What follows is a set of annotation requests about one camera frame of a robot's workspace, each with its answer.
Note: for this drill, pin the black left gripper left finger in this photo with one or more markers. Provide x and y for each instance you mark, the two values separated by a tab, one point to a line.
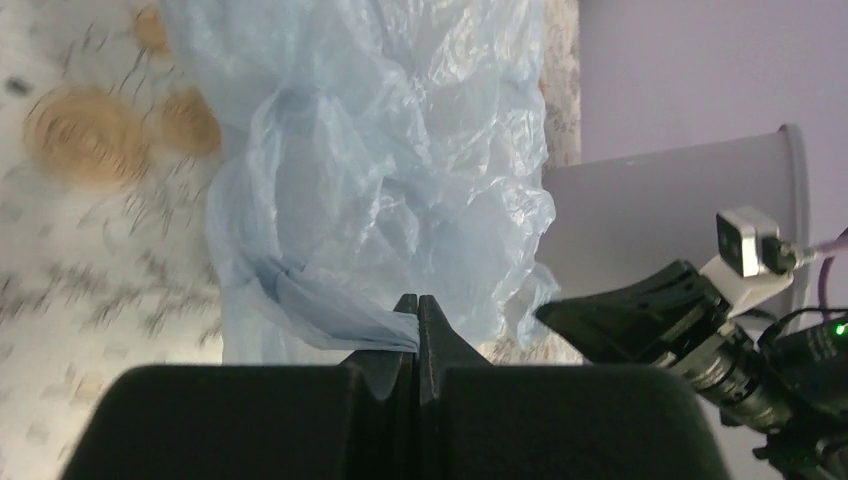
344	421

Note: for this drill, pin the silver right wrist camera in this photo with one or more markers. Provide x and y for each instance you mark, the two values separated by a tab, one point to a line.
740	235

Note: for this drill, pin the floral patterned table mat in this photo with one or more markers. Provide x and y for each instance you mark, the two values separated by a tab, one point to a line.
108	149

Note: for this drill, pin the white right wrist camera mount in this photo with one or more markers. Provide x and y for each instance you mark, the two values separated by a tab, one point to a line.
743	293

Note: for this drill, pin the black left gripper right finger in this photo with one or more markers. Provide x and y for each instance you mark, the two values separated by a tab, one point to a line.
481	421

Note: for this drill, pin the grey trash bin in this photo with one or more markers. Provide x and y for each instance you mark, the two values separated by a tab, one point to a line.
619	221

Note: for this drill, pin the light blue plastic trash bag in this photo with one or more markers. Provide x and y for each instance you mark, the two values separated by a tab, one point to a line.
372	149

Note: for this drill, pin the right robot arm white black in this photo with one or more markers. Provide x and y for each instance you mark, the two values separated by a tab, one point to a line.
790	387

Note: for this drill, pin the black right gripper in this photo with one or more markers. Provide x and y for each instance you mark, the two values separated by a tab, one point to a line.
675	319

